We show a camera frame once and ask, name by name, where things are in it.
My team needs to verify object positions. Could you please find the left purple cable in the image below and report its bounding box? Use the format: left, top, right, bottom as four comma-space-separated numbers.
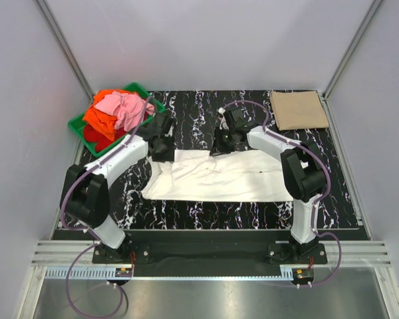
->
60, 96, 156, 316

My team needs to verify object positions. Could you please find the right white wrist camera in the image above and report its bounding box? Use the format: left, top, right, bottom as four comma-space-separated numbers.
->
218, 108, 229, 131

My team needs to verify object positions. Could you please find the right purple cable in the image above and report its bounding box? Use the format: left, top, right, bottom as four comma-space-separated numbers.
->
219, 100, 343, 288

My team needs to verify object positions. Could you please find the purple cable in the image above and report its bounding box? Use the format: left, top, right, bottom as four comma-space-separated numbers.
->
60, 96, 156, 316
219, 100, 343, 288

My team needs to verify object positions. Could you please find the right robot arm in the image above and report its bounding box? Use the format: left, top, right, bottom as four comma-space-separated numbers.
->
210, 104, 331, 264

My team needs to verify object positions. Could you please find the folded beige t shirt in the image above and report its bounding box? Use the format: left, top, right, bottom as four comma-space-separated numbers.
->
270, 91, 329, 131

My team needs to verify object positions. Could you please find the slotted cable duct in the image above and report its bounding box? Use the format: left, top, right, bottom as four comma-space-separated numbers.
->
45, 266, 134, 280

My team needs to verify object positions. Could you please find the green plastic bin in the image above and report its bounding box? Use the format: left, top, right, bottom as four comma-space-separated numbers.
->
68, 82, 166, 158

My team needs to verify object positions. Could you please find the red t shirt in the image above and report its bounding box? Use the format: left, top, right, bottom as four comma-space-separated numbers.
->
83, 124, 126, 153

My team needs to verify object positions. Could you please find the pink t shirt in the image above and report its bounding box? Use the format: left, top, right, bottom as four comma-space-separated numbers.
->
94, 91, 155, 132

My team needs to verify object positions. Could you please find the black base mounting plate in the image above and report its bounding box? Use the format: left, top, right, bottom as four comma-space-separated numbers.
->
92, 230, 328, 280

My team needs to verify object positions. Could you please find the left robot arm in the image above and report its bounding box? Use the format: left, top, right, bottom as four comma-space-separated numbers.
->
60, 110, 176, 263

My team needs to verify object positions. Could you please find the orange t shirt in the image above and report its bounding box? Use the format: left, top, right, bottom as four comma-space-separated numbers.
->
82, 89, 129, 141

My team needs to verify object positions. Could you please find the white printed t shirt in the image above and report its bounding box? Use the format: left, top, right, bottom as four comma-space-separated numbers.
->
142, 150, 293, 202

